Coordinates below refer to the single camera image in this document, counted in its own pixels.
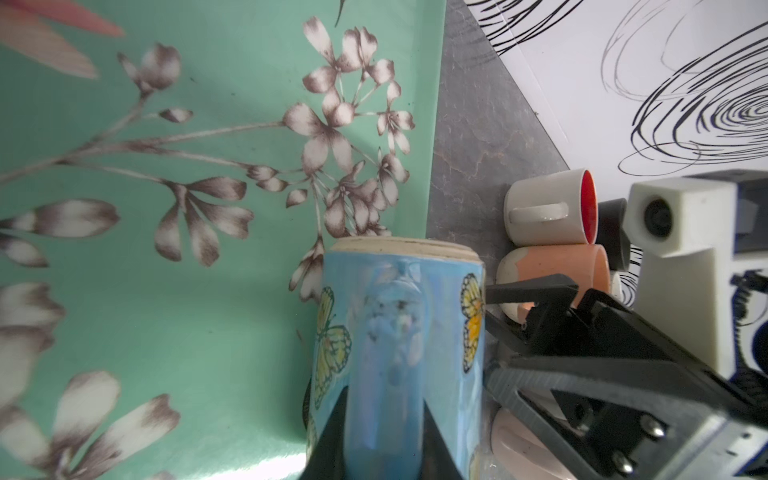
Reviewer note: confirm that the pink mug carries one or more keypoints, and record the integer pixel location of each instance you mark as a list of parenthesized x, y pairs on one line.
[(521, 452)]

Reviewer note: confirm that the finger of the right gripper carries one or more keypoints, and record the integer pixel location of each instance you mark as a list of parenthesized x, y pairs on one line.
[(551, 297)]

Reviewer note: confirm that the black mug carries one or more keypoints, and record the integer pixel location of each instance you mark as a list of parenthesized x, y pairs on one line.
[(611, 236)]

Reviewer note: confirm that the green floral tray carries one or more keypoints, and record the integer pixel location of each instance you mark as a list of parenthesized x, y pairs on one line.
[(172, 174)]

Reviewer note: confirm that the blue butterfly mug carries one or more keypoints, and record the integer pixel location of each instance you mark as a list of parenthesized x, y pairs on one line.
[(400, 323)]

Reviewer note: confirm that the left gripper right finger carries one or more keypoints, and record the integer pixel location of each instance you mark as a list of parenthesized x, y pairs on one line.
[(437, 462)]

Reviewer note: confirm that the white mug red inside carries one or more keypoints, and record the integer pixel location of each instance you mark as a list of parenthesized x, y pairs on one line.
[(555, 209)]

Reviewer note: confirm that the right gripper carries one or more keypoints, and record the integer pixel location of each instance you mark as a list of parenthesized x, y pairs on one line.
[(618, 399)]

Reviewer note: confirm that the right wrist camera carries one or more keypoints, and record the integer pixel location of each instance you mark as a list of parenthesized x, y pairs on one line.
[(695, 233)]

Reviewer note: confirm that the beige and salmon mug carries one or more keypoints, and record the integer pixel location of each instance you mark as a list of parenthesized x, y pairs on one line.
[(586, 265)]

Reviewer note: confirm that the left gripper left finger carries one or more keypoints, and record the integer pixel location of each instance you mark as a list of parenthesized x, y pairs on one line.
[(326, 461)]

